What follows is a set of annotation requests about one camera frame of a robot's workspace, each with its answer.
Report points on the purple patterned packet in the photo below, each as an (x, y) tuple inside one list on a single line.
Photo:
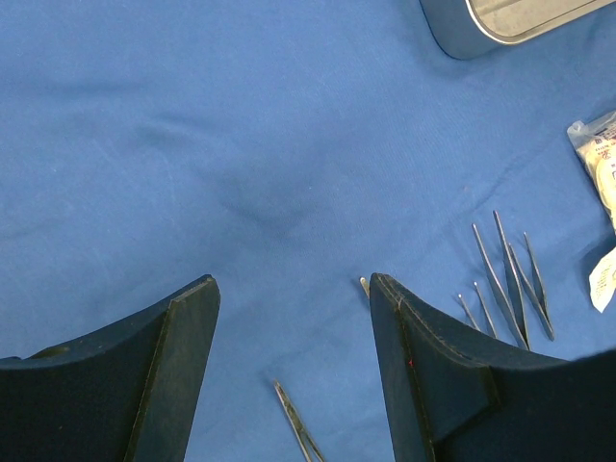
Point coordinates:
[(594, 143)]

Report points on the silver metal tweezers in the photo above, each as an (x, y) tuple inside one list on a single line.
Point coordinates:
[(533, 286)]

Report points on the silver hemostat forceps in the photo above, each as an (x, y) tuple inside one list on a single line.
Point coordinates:
[(307, 444)]

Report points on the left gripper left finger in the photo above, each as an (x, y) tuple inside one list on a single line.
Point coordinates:
[(125, 392)]

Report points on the blue surgical drape cloth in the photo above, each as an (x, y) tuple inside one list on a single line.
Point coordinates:
[(288, 148)]

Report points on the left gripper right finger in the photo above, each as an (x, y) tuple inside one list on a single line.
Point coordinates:
[(453, 393)]

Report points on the silver scalpel handle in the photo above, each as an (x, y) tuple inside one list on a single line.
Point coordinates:
[(365, 284)]

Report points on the stainless steel instrument tray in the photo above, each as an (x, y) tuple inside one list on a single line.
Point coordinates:
[(466, 29)]

